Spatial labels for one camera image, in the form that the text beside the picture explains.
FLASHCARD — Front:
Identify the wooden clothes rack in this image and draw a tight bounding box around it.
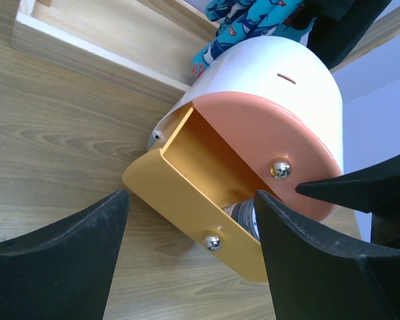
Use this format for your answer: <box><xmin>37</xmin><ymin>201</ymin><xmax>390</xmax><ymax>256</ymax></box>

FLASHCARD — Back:
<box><xmin>10</xmin><ymin>0</ymin><xmax>400</xmax><ymax>104</ymax></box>

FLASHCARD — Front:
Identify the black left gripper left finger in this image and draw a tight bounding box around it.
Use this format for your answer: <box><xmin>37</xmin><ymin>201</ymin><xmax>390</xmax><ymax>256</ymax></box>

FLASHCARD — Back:
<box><xmin>0</xmin><ymin>190</ymin><xmax>129</xmax><ymax>319</ymax></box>

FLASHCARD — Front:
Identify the round blue white tin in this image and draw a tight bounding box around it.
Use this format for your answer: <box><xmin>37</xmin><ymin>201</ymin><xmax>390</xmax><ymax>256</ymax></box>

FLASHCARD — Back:
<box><xmin>222</xmin><ymin>199</ymin><xmax>260</xmax><ymax>241</ymax></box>

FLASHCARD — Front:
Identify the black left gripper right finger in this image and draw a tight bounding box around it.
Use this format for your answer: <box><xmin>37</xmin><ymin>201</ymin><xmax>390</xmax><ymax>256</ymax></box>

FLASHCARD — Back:
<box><xmin>254</xmin><ymin>191</ymin><xmax>400</xmax><ymax>319</ymax></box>

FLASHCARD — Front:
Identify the blue shark print cloth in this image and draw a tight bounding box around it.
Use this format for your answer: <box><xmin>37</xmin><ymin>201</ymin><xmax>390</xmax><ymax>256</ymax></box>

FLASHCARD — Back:
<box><xmin>192</xmin><ymin>0</ymin><xmax>316</xmax><ymax>77</ymax></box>

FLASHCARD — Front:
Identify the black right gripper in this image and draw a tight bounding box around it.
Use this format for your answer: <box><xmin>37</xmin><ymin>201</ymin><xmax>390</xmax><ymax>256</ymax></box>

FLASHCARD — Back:
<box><xmin>295</xmin><ymin>154</ymin><xmax>400</xmax><ymax>249</ymax></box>

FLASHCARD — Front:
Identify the black hanging garment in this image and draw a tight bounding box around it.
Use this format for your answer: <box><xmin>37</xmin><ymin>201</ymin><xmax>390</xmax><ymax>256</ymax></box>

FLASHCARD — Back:
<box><xmin>290</xmin><ymin>0</ymin><xmax>391</xmax><ymax>69</ymax></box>

